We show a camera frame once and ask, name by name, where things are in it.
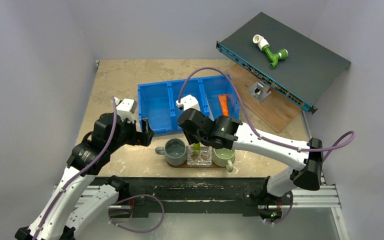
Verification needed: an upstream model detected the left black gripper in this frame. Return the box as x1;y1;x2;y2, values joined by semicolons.
108;114;154;153

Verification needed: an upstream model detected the green toothpaste tube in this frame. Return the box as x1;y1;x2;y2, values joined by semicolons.
193;143;201;156

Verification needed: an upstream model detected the grey ceramic mug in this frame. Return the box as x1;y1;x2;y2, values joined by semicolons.
155;138;187;167

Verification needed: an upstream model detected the clear acrylic holder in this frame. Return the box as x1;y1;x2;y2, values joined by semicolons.
186;145;213;165

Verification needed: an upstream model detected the blue plastic bin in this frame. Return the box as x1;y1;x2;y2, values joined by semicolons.
137;75;241;136

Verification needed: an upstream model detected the orange toothpaste tube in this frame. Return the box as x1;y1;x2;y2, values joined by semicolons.
218;94;230;117

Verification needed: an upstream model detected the pale green ceramic mug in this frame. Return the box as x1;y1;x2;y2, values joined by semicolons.
212;148;236;173

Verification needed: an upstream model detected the brown oval wooden tray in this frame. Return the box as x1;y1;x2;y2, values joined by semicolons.
167;161;221;169

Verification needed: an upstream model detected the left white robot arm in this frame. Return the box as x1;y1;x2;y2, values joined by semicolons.
14;110;155;240

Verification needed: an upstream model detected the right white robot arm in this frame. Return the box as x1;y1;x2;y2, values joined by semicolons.
177;108;323;204

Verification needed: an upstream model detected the green white pipe fitting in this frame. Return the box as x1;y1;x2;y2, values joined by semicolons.
252;34;289;69

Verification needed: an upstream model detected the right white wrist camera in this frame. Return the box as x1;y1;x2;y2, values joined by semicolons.
175;94;201;111

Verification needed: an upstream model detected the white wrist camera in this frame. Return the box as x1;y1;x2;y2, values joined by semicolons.
115;97;138;123
175;94;201;111

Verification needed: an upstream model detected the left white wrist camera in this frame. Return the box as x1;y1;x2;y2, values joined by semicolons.
115;97;138;123

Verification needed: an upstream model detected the black aluminium base frame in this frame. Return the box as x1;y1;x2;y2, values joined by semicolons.
62;177;342;220

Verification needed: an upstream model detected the small metal bracket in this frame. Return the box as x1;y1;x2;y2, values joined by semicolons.
247;81;272;103

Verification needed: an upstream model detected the dark network switch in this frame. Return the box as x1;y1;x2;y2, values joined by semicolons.
216;12;351;114

